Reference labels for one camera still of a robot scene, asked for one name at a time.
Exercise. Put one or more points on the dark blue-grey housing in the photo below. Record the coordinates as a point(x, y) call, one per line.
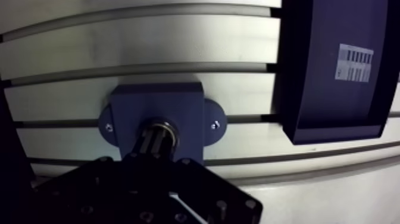
point(156, 103)

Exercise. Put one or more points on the dark blue-grey tray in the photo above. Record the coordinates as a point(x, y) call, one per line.
point(337, 94)

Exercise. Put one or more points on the steel bearing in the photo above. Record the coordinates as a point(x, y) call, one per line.
point(162, 126)

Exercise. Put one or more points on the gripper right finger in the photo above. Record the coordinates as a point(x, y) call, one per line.
point(215, 194)

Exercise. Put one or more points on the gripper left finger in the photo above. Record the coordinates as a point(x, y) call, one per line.
point(103, 194)

